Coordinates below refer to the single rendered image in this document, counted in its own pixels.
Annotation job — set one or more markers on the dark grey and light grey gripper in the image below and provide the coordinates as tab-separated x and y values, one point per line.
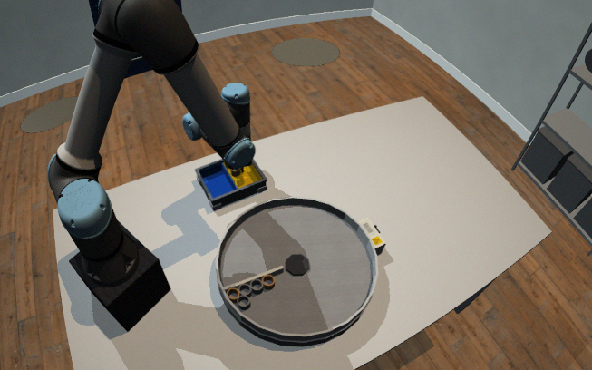
246	132

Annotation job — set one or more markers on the grey round turntable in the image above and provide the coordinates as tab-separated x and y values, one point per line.
323	262

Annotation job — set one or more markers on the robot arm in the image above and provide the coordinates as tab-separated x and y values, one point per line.
159	32

